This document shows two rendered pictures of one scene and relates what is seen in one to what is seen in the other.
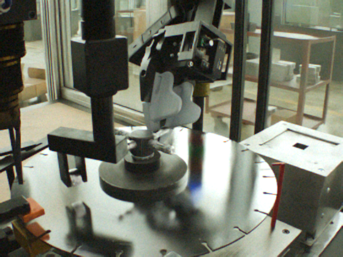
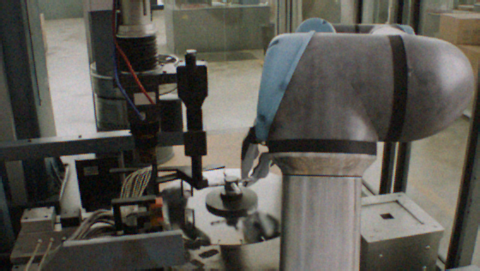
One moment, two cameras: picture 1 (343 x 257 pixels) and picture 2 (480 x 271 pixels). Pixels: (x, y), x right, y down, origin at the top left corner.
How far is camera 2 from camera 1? 0.64 m
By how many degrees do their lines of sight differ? 32
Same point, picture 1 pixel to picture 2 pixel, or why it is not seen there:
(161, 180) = (231, 207)
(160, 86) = (250, 152)
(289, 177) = not seen: hidden behind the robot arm
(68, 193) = (185, 201)
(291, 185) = not seen: hidden behind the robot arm
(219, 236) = (229, 240)
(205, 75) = not seen: hidden behind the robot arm
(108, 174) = (209, 196)
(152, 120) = (243, 171)
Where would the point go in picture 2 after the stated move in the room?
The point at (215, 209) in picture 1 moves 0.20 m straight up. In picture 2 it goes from (243, 229) to (242, 129)
